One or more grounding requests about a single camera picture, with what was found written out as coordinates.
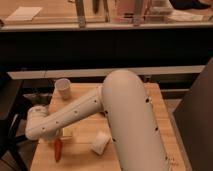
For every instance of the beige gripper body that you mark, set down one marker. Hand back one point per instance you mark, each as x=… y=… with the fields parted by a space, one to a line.
x=66 y=133

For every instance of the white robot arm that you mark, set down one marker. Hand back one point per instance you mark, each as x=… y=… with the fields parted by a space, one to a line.
x=133 y=126

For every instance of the red pepper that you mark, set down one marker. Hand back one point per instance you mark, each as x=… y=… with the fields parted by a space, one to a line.
x=57 y=149

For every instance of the white sponge block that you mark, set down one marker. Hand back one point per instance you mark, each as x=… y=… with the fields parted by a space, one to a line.
x=100 y=142

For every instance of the white paper cup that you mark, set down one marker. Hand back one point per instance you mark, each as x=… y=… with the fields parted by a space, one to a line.
x=63 y=87

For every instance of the black office chair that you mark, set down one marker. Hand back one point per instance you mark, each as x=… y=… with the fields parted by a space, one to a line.
x=13 y=108

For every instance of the white paper sheet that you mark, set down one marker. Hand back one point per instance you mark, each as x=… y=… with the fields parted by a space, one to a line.
x=24 y=14

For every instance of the white papers top right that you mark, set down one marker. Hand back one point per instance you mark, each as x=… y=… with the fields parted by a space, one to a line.
x=180 y=16

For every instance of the metal post left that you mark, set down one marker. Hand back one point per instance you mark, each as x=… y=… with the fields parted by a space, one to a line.
x=80 y=13

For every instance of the metal post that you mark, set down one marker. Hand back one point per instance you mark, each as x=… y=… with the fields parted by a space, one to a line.
x=137 y=12
x=80 y=13

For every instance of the metal post right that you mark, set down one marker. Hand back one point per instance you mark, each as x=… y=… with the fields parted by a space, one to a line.
x=137 y=12

